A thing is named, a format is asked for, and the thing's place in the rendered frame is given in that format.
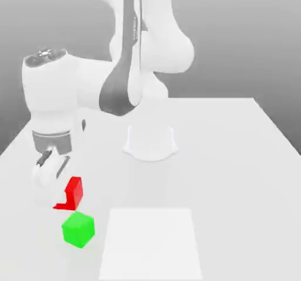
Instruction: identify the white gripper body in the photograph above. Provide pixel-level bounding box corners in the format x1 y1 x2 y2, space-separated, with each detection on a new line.
31 153 72 207

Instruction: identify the small red cube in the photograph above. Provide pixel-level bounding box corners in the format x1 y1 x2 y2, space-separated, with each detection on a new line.
52 176 84 212

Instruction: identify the small green cube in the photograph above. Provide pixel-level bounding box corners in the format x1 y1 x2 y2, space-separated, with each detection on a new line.
61 211 96 249

